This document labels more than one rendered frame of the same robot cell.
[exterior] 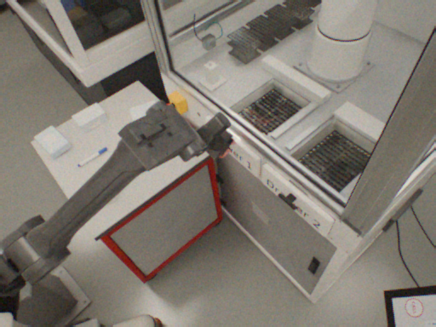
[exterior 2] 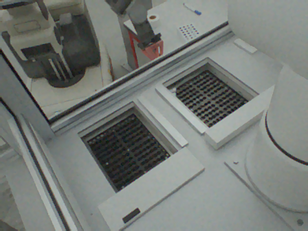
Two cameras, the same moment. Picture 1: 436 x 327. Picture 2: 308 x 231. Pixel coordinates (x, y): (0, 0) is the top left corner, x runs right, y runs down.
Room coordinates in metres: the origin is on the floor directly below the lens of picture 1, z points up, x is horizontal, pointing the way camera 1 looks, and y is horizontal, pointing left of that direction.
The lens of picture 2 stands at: (0.78, -0.84, 1.62)
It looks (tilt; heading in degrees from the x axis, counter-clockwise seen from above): 51 degrees down; 98
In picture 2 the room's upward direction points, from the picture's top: 11 degrees counter-clockwise
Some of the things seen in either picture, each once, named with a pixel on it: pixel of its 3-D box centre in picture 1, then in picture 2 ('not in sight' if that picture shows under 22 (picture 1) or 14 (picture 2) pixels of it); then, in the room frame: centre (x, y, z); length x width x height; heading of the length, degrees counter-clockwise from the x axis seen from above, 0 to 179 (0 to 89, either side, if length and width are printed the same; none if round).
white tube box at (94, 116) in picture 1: (90, 117); not in sight; (1.10, 0.56, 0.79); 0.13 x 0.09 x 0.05; 123
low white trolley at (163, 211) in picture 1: (143, 189); not in sight; (0.94, 0.43, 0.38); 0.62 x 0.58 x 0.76; 34
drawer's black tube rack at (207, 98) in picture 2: not in sight; (208, 104); (0.88, -0.22, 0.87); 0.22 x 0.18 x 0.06; 124
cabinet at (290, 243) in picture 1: (308, 155); not in sight; (0.99, -0.48, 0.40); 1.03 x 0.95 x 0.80; 34
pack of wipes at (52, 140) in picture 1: (53, 141); not in sight; (0.99, 0.72, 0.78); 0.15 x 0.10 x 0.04; 40
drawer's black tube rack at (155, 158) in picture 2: not in sight; (130, 155); (0.62, -0.39, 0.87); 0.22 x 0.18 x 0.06; 124
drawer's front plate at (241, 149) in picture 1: (232, 145); not in sight; (0.77, -0.05, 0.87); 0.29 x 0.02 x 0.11; 34
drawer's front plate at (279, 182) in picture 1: (294, 198); not in sight; (0.50, -0.23, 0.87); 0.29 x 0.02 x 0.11; 34
